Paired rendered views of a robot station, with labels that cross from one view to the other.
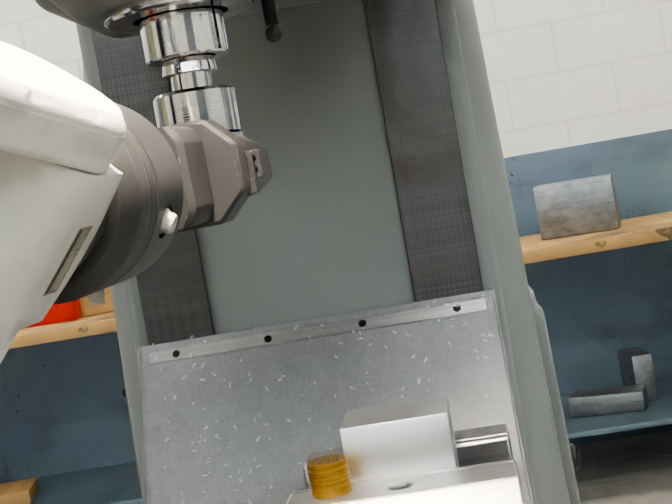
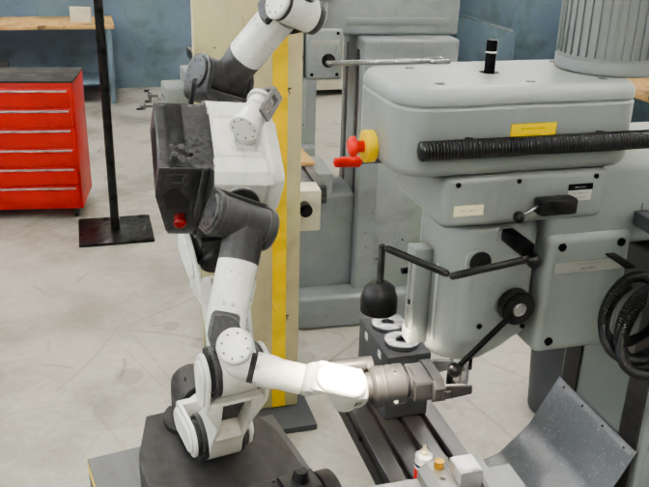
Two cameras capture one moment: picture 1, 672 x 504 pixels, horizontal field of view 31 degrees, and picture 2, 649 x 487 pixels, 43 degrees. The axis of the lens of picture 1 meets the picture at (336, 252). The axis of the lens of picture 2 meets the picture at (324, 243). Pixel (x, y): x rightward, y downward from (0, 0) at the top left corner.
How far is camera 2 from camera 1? 1.59 m
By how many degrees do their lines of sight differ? 69
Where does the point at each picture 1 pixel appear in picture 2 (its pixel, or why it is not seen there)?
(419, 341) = (608, 446)
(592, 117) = not seen: outside the picture
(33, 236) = (342, 402)
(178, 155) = (414, 387)
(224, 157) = (434, 390)
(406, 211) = (625, 405)
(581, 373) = not seen: outside the picture
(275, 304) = (590, 397)
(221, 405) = (560, 413)
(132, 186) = (377, 397)
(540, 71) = not seen: outside the picture
